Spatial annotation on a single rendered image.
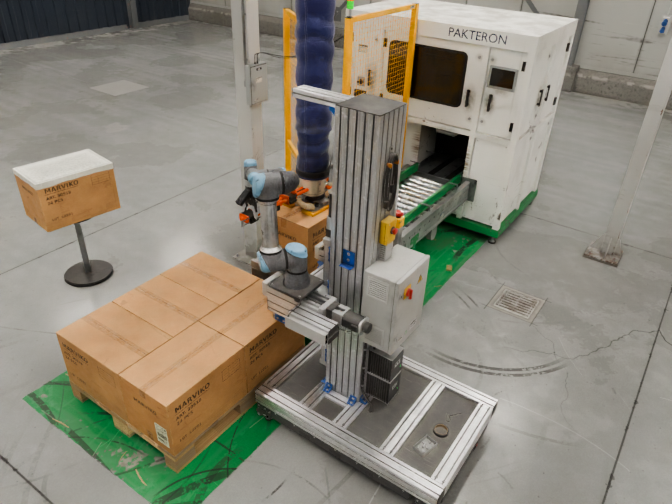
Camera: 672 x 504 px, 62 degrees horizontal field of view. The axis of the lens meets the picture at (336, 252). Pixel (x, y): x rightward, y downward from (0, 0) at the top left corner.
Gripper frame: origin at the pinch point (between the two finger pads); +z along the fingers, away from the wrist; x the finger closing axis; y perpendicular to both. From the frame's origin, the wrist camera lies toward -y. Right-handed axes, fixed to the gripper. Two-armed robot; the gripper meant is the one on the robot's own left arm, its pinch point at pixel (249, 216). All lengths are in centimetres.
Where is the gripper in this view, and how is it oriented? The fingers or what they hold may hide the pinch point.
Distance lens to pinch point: 341.9
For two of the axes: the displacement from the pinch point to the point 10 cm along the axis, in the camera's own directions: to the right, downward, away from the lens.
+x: -8.0, -3.5, 4.9
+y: 6.0, -4.0, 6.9
